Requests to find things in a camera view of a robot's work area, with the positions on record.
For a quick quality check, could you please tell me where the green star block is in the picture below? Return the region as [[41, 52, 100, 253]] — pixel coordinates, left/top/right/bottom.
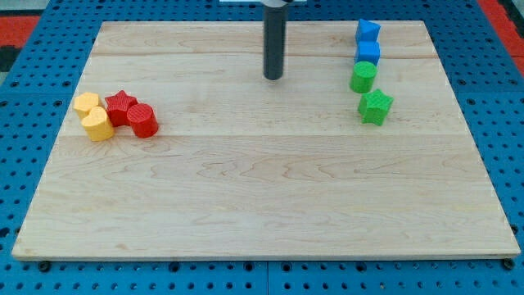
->
[[358, 88, 394, 126]]

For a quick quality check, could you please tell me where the red star block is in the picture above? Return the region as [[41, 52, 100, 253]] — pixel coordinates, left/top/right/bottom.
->
[[105, 90, 138, 127]]

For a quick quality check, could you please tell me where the light wooden board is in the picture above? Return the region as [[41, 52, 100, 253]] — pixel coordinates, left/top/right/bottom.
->
[[12, 20, 521, 261]]

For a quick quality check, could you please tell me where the red cylinder block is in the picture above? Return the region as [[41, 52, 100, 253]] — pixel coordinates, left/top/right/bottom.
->
[[127, 103, 159, 138]]

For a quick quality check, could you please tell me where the green cylinder block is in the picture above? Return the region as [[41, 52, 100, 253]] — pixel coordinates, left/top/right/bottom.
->
[[350, 61, 377, 93]]

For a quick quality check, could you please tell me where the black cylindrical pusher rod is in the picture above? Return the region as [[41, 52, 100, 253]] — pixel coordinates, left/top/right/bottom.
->
[[262, 0, 289, 80]]

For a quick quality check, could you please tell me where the blue cube block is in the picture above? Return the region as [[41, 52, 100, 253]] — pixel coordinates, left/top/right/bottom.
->
[[355, 41, 381, 66]]

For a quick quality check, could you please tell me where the blue triangle block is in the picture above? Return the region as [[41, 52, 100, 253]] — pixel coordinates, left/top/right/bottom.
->
[[355, 19, 381, 43]]

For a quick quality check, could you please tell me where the yellow heart block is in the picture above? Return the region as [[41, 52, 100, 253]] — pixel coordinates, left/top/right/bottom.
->
[[81, 107, 115, 142]]

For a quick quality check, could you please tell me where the yellow hexagon block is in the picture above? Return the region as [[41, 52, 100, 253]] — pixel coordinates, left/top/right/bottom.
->
[[73, 92, 103, 120]]

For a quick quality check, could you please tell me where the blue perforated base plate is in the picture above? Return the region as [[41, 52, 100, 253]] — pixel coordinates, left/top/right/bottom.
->
[[1, 1, 523, 294]]

